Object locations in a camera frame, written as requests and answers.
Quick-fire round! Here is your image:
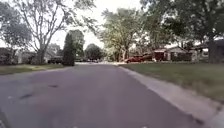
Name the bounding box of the dark round tree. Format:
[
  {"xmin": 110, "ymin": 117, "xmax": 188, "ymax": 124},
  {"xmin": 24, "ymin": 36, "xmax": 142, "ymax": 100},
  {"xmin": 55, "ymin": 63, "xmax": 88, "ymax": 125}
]
[{"xmin": 84, "ymin": 43, "xmax": 104, "ymax": 62}]

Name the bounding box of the grey asphalt road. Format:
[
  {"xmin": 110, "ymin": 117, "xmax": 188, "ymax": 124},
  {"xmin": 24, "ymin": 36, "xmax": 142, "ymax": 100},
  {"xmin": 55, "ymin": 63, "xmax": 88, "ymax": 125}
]
[{"xmin": 0, "ymin": 62, "xmax": 205, "ymax": 128}]

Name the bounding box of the large dark tree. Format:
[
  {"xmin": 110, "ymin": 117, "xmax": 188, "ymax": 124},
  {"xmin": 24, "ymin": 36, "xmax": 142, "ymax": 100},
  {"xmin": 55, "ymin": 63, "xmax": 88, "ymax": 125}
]
[{"xmin": 139, "ymin": 0, "xmax": 224, "ymax": 65}]

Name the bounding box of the pale house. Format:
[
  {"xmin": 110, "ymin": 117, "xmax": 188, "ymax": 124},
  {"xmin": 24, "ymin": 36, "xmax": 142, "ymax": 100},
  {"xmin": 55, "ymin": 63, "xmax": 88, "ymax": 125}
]
[{"xmin": 14, "ymin": 49, "xmax": 58, "ymax": 65}]

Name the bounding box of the house with gabled roof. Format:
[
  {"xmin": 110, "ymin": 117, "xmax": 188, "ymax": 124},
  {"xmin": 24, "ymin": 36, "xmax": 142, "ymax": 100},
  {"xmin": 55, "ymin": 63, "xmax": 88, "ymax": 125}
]
[{"xmin": 153, "ymin": 45, "xmax": 198, "ymax": 63}]

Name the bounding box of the red car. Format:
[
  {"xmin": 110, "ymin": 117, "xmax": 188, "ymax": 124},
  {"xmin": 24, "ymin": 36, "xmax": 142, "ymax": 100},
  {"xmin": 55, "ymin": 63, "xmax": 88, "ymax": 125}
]
[{"xmin": 123, "ymin": 54, "xmax": 145, "ymax": 64}]

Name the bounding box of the grass strip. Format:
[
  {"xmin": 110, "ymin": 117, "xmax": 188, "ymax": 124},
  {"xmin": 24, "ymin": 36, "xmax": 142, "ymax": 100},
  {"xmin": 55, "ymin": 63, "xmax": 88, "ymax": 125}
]
[{"xmin": 0, "ymin": 63, "xmax": 72, "ymax": 76}]

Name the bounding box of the sparse branching tree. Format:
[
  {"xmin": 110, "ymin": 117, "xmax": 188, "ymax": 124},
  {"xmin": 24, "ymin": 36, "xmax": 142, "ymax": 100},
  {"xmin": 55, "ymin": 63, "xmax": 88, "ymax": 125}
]
[{"xmin": 13, "ymin": 0, "xmax": 98, "ymax": 66}]

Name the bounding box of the dark cone-shaped evergreen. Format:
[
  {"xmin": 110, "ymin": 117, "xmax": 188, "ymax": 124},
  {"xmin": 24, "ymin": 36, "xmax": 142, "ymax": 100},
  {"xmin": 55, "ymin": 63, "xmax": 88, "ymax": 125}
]
[{"xmin": 61, "ymin": 32, "xmax": 77, "ymax": 67}]

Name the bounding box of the pale concrete kerb strip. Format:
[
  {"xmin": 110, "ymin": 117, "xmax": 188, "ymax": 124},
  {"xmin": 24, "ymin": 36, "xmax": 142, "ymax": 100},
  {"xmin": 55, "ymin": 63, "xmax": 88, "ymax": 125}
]
[{"xmin": 118, "ymin": 65, "xmax": 224, "ymax": 128}]

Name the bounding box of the dark low house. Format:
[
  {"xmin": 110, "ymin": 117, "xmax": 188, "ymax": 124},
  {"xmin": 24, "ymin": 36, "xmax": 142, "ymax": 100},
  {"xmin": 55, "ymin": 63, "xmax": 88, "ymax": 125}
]
[{"xmin": 194, "ymin": 38, "xmax": 224, "ymax": 63}]

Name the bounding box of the grass lawn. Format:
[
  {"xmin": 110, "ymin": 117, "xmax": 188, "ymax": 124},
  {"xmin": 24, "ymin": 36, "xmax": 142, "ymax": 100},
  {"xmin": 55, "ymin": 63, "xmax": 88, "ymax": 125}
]
[{"xmin": 119, "ymin": 61, "xmax": 224, "ymax": 104}]

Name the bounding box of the leafy tree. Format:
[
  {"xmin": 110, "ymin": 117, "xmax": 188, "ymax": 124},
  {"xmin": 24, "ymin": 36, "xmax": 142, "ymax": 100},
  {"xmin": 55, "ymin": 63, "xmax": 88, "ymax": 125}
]
[
  {"xmin": 0, "ymin": 1, "xmax": 33, "ymax": 64},
  {"xmin": 98, "ymin": 8, "xmax": 148, "ymax": 63},
  {"xmin": 68, "ymin": 29, "xmax": 86, "ymax": 61}
]

